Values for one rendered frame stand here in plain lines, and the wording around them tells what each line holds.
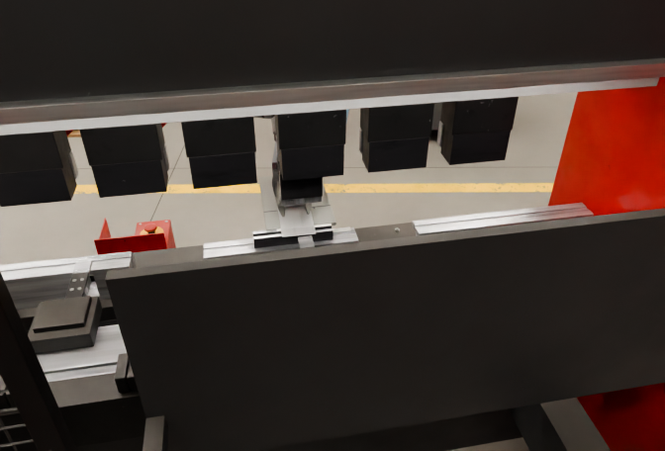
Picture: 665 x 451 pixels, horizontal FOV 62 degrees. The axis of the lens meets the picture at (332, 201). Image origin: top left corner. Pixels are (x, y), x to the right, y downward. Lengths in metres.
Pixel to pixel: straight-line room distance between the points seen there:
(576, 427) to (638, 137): 0.74
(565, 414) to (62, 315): 1.02
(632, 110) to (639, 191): 0.21
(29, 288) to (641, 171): 1.52
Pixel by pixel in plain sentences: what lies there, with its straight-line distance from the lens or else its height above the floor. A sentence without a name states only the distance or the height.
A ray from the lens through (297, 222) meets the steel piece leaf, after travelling 1.44.
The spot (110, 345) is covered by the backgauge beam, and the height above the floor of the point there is 0.98.
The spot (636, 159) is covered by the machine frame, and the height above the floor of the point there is 1.15.
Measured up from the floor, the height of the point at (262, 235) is 0.99.
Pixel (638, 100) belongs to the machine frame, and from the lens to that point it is 1.60.
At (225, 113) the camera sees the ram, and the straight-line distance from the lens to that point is 1.20.
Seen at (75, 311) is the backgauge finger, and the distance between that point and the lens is 1.26.
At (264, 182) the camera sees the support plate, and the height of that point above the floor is 1.00.
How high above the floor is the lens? 1.84
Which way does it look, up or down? 34 degrees down
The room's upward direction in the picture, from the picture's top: straight up
